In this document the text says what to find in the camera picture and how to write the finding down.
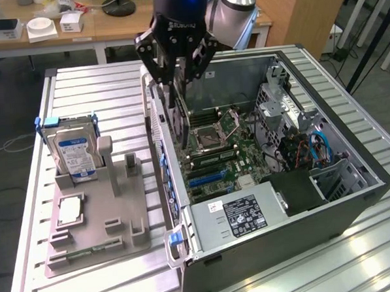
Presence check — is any grey power supply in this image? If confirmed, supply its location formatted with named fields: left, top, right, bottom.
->
left=187, top=180, right=291, bottom=253

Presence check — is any grey parts rack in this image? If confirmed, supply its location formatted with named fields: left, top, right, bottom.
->
left=37, top=133, right=154, bottom=280

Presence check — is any green RAM stick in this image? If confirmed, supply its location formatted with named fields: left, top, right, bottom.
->
left=64, top=243, right=122, bottom=260
left=190, top=150, right=236, bottom=169

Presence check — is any white round part on box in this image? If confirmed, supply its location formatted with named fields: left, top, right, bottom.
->
left=25, top=16, right=59, bottom=44

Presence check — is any white box black lid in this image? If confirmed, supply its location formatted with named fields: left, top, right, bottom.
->
left=0, top=17, right=25, bottom=42

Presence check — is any blue case latch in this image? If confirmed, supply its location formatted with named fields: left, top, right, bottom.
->
left=166, top=231, right=182, bottom=247

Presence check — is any small black graphics card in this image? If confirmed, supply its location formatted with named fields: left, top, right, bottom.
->
left=164, top=57, right=193, bottom=152

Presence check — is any black wire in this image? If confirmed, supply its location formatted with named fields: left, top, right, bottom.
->
left=252, top=110, right=284, bottom=175

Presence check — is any clear plastic bag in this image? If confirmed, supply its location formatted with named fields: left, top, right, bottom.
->
left=32, top=0, right=88, bottom=21

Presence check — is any white floor cable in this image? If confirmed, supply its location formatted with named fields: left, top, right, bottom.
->
left=0, top=133, right=39, bottom=154

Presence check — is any blue wire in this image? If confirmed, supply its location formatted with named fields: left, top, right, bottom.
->
left=307, top=129, right=334, bottom=167

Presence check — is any green motherboard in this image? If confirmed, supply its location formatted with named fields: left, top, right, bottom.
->
left=174, top=103, right=274, bottom=203

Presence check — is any black slanted post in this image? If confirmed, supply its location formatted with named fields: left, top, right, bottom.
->
left=340, top=0, right=390, bottom=95

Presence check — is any silver CPU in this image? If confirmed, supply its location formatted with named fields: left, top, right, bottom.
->
left=56, top=197, right=84, bottom=226

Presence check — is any CPU socket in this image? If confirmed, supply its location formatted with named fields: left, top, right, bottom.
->
left=189, top=123, right=234, bottom=152

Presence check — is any wooden cabinet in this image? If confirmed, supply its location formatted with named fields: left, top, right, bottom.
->
left=257, top=0, right=357, bottom=63

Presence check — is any small white carton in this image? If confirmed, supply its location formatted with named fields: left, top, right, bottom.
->
left=59, top=11, right=85, bottom=34

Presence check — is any grey metal disk cage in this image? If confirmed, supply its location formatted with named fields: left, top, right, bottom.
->
left=251, top=56, right=316, bottom=157

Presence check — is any black expansion slot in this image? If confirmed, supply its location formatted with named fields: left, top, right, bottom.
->
left=186, top=166, right=224, bottom=180

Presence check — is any black open PC case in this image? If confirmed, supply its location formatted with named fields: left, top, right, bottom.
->
left=138, top=42, right=390, bottom=292

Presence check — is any grey metal disk bay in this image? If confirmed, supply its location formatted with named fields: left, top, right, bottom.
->
left=308, top=152, right=372, bottom=203

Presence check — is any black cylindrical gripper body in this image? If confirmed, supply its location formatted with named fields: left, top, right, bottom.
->
left=150, top=0, right=211, bottom=63

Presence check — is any wooden desk white frame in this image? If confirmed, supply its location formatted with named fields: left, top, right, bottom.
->
left=91, top=0, right=275, bottom=65
left=0, top=0, right=108, bottom=71

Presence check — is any silver chipset heatsink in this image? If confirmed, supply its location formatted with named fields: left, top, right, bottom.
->
left=237, top=174, right=259, bottom=189

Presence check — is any hard disk with blue caddy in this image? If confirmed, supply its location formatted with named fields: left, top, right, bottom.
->
left=33, top=111, right=103, bottom=186

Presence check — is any metal socket cover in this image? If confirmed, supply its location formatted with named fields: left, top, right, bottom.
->
left=217, top=106, right=246, bottom=136

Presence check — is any white table frame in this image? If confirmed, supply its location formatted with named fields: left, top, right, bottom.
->
left=334, top=0, right=390, bottom=74

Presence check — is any black round stand base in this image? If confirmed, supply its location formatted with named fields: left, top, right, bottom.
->
left=101, top=0, right=137, bottom=18

